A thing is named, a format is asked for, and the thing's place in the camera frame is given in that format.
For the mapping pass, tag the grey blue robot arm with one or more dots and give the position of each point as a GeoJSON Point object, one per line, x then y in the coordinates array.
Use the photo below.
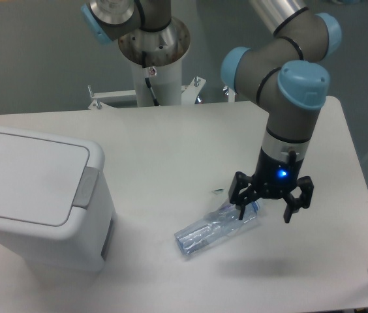
{"type": "Point", "coordinates": [284, 78]}

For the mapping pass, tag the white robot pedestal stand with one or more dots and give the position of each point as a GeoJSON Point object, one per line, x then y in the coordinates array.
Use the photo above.
{"type": "Point", "coordinates": [156, 62]}

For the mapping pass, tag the crushed clear plastic bottle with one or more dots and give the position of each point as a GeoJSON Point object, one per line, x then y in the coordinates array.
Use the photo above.
{"type": "Point", "coordinates": [217, 227]}

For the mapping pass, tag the white push-button trash can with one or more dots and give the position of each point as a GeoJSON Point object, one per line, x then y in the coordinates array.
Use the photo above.
{"type": "Point", "coordinates": [55, 204]}

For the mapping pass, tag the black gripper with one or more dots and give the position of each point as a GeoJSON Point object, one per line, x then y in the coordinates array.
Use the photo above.
{"type": "Point", "coordinates": [273, 179]}

